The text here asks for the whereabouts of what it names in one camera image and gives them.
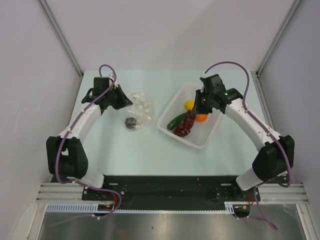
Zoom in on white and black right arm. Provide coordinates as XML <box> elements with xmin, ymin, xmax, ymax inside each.
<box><xmin>192</xmin><ymin>73</ymin><xmax>295</xmax><ymax>201</ymax></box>

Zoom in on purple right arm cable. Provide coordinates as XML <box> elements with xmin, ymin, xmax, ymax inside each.
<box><xmin>201</xmin><ymin>61</ymin><xmax>293</xmax><ymax>231</ymax></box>

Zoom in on aluminium front frame rail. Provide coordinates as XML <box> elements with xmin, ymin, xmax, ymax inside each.
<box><xmin>35</xmin><ymin>183</ymin><xmax>309</xmax><ymax>205</ymax></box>

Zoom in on green fake vegetable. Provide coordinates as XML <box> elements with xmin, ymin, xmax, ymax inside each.
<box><xmin>166</xmin><ymin>112</ymin><xmax>188</xmax><ymax>131</ymax></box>

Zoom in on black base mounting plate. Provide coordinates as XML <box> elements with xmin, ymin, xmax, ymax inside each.
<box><xmin>49</xmin><ymin>174</ymin><xmax>293</xmax><ymax>202</ymax></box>

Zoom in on dark round fake fruit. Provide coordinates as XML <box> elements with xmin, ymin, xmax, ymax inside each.
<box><xmin>124</xmin><ymin>117</ymin><xmax>137</xmax><ymax>129</ymax></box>

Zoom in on aluminium corner post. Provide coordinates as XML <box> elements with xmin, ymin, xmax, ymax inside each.
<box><xmin>36</xmin><ymin>0</ymin><xmax>84</xmax><ymax>78</ymax></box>
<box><xmin>255</xmin><ymin>0</ymin><xmax>304</xmax><ymax>77</ymax></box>

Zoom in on clear zip top bag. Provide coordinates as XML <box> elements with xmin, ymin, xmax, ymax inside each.
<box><xmin>119</xmin><ymin>90</ymin><xmax>155</xmax><ymax>130</ymax></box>

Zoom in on aluminium right corner post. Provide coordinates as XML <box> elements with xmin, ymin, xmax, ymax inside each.
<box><xmin>255</xmin><ymin>0</ymin><xmax>304</xmax><ymax>77</ymax></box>

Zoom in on dark purple fake grapes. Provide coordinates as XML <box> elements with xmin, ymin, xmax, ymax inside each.
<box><xmin>172</xmin><ymin>110</ymin><xmax>196</xmax><ymax>138</ymax></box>

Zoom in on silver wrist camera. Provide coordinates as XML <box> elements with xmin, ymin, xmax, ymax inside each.
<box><xmin>107</xmin><ymin>73</ymin><xmax>117</xmax><ymax>81</ymax></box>
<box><xmin>199</xmin><ymin>72</ymin><xmax>208</xmax><ymax>82</ymax></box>

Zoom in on yellow fake fruit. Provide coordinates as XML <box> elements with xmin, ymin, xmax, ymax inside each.
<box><xmin>184</xmin><ymin>100</ymin><xmax>195</xmax><ymax>111</ymax></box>

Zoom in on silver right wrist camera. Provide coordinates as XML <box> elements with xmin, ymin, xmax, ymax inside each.
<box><xmin>199</xmin><ymin>72</ymin><xmax>208</xmax><ymax>82</ymax></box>

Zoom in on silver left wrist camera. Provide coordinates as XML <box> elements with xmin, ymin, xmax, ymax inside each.
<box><xmin>107</xmin><ymin>73</ymin><xmax>117</xmax><ymax>81</ymax></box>

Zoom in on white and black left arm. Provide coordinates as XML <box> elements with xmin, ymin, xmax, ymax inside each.
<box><xmin>46</xmin><ymin>75</ymin><xmax>133</xmax><ymax>200</ymax></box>

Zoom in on white perforated plastic basket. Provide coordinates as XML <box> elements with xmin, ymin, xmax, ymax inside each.
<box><xmin>157</xmin><ymin>82</ymin><xmax>222</xmax><ymax>149</ymax></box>

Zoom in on aluminium left corner post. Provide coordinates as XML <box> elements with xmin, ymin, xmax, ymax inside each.
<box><xmin>36</xmin><ymin>0</ymin><xmax>84</xmax><ymax>78</ymax></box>

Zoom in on white slotted cable duct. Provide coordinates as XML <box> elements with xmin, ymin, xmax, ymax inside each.
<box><xmin>46</xmin><ymin>203</ymin><xmax>235</xmax><ymax>215</ymax></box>

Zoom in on orange fake fruit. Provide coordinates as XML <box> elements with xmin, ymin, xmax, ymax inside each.
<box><xmin>195</xmin><ymin>114</ymin><xmax>208</xmax><ymax>122</ymax></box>

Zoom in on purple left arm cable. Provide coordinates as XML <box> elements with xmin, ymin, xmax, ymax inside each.
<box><xmin>54</xmin><ymin>64</ymin><xmax>123</xmax><ymax>222</ymax></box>

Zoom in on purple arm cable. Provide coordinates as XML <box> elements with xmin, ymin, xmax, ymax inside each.
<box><xmin>54</xmin><ymin>64</ymin><xmax>123</xmax><ymax>222</ymax></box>
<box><xmin>201</xmin><ymin>61</ymin><xmax>293</xmax><ymax>231</ymax></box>

